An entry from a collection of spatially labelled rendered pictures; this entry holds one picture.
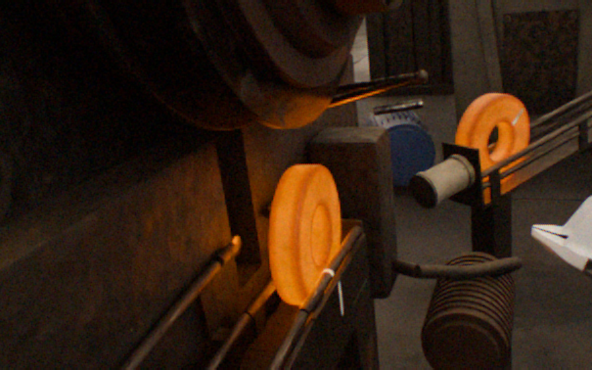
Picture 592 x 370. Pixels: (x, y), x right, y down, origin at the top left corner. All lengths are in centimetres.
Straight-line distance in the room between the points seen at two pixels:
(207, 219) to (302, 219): 10
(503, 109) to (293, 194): 53
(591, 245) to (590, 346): 123
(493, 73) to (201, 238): 281
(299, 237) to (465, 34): 280
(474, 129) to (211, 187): 54
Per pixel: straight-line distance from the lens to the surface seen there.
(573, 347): 181
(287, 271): 62
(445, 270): 91
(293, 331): 57
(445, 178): 98
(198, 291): 57
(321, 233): 71
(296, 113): 55
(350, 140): 81
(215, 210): 61
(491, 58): 329
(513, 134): 111
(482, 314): 93
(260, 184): 71
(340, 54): 62
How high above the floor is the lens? 102
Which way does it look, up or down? 20 degrees down
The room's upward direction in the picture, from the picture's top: 7 degrees counter-clockwise
